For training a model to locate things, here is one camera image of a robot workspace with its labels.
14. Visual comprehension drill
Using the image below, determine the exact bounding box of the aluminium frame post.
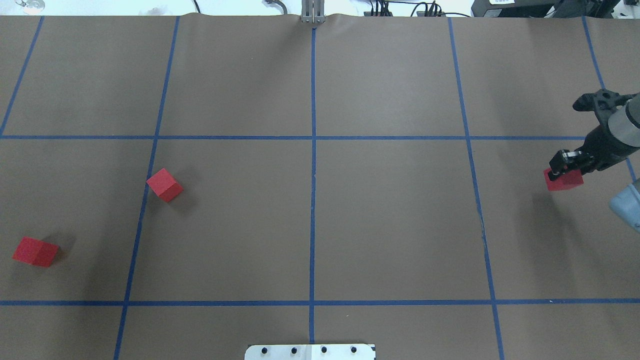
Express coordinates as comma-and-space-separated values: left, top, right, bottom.
301, 0, 326, 25

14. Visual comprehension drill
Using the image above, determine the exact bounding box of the red block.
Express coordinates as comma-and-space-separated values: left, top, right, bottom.
543, 168, 585, 192
146, 168, 185, 203
12, 236, 60, 268

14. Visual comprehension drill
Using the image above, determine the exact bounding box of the black box with label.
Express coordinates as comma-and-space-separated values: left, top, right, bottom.
471, 0, 556, 18

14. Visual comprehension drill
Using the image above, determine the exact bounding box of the brown paper table mat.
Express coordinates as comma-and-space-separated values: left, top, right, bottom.
1, 13, 639, 360

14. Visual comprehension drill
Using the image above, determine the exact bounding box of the white pedestal column with base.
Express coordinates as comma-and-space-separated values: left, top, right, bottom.
244, 343, 377, 360

